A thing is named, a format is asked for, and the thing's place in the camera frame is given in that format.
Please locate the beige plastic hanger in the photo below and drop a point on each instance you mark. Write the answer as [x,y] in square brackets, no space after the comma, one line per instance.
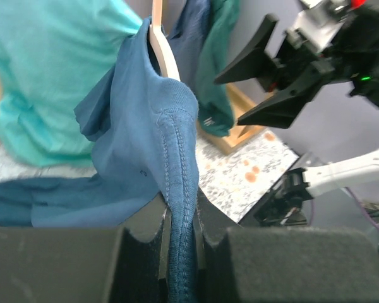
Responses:
[160,45]

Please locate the navy blue t shirt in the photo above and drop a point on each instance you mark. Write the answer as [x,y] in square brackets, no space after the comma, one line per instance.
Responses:
[142,126]

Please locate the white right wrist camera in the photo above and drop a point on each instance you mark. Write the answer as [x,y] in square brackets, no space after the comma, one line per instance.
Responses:
[319,21]

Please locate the teal green shirt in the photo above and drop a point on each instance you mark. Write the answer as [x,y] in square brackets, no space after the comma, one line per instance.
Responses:
[52,53]

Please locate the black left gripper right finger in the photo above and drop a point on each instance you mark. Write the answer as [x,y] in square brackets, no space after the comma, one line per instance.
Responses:
[286,264]

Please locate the dark green shorts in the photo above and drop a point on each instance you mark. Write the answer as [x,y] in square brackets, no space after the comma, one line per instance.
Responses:
[215,114]

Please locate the blue checkered shorts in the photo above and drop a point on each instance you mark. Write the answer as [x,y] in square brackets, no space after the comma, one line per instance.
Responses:
[187,38]

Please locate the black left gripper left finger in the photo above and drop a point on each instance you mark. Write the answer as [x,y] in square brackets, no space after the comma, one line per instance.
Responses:
[128,263]

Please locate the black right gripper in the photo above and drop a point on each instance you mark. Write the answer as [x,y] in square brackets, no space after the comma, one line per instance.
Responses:
[351,55]

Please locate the floral table cloth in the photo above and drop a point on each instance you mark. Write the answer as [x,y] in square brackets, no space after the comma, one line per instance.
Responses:
[232,183]

